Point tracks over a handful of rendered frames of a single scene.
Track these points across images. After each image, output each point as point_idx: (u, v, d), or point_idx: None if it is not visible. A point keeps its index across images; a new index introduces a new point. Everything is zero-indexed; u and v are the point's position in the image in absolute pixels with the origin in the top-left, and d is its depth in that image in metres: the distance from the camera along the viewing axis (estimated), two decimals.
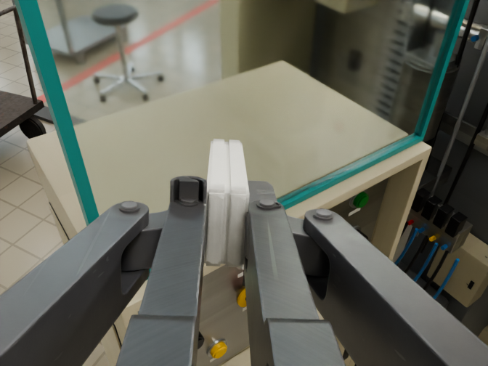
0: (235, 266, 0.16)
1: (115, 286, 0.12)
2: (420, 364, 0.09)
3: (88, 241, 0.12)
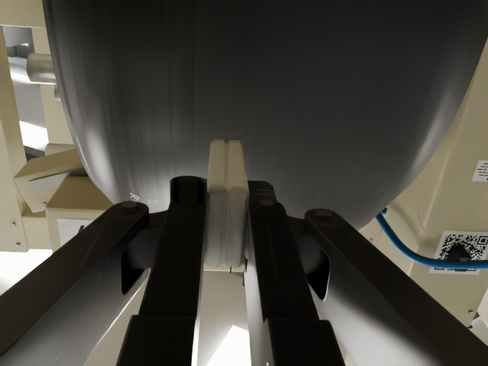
0: (235, 266, 0.16)
1: (115, 286, 0.12)
2: (420, 364, 0.09)
3: (88, 241, 0.12)
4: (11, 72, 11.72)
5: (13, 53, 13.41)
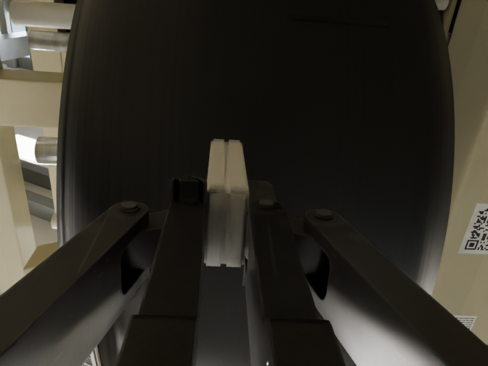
0: (235, 266, 0.16)
1: (115, 286, 0.12)
2: (420, 364, 0.09)
3: (88, 241, 0.12)
4: None
5: (15, 64, 13.52)
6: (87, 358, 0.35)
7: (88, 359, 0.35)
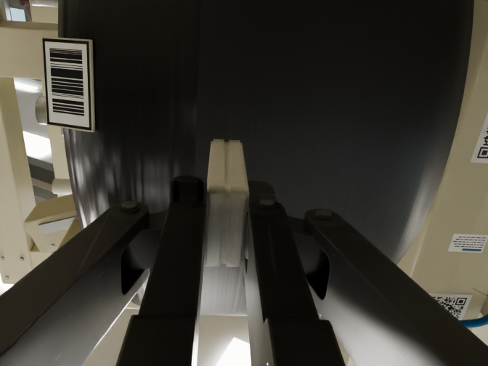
0: (235, 266, 0.16)
1: (115, 286, 0.12)
2: (420, 364, 0.09)
3: (88, 241, 0.12)
4: (14, 82, 11.82)
5: None
6: (78, 81, 0.29)
7: (80, 84, 0.29)
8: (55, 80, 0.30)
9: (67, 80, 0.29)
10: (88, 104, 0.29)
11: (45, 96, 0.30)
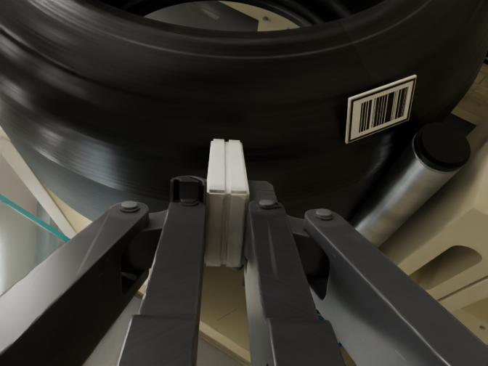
0: (235, 266, 0.16)
1: (115, 286, 0.12)
2: (420, 364, 0.09)
3: (88, 241, 0.12)
4: None
5: None
6: (383, 120, 0.34)
7: (381, 121, 0.34)
8: (385, 98, 0.33)
9: (384, 110, 0.34)
10: (367, 133, 0.34)
11: (372, 91, 0.32)
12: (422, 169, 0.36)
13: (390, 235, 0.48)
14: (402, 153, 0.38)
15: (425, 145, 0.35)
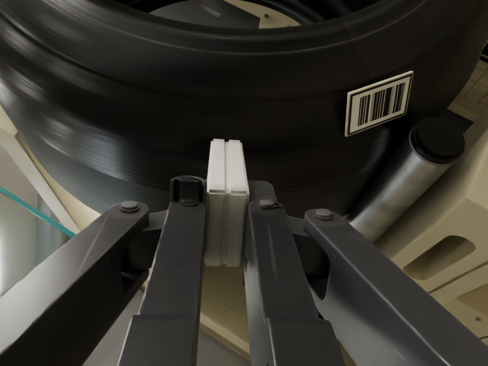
0: (235, 266, 0.16)
1: (115, 286, 0.12)
2: (420, 364, 0.09)
3: (88, 241, 0.12)
4: None
5: None
6: (380, 114, 0.36)
7: (379, 115, 0.36)
8: (383, 93, 0.34)
9: (382, 104, 0.35)
10: (365, 126, 0.36)
11: (371, 86, 0.33)
12: (418, 162, 0.37)
13: (388, 227, 0.50)
14: (399, 147, 0.40)
15: (422, 139, 0.36)
